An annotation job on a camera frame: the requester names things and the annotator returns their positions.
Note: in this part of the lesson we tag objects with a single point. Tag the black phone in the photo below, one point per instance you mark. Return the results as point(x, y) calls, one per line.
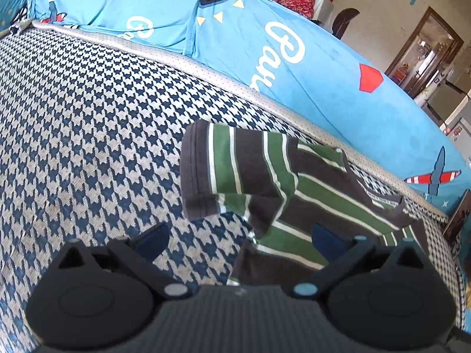
point(456, 220)

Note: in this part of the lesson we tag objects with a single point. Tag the wooden doorway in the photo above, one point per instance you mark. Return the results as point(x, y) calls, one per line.
point(419, 55)

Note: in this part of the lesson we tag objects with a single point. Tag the houndstooth sofa mat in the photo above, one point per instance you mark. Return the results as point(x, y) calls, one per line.
point(92, 117)

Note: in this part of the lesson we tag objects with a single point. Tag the dark wooden chair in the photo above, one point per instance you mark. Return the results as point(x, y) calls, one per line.
point(344, 22)

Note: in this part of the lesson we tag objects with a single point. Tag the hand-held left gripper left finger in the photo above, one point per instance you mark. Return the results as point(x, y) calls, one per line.
point(152, 239)

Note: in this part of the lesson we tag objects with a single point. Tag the blue printed sofa cover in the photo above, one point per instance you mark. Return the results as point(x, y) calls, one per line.
point(312, 81)

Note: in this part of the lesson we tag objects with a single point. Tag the table with white cloth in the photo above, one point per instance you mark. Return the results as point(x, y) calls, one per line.
point(320, 5)

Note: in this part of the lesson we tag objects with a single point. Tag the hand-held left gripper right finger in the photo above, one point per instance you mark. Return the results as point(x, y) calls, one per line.
point(325, 241)

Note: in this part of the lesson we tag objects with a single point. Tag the grey refrigerator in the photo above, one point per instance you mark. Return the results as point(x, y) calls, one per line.
point(452, 88)

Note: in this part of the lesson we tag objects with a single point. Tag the green grey striped t-shirt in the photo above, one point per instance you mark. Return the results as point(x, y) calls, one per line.
point(257, 165)

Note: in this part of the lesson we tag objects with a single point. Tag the small white freezer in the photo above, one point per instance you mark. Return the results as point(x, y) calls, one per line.
point(458, 130)

